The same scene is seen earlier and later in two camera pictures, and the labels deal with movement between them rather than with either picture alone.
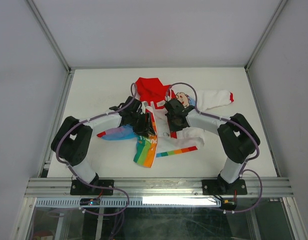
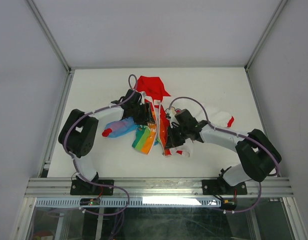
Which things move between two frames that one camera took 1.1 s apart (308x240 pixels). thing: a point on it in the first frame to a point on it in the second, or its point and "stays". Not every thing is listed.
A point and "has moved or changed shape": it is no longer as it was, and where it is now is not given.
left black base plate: [78, 187] stays
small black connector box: [228, 204] stays
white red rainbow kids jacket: [154, 93] has moved or changed shape
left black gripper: [146, 128] to [146, 116]
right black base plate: [220, 187] stays
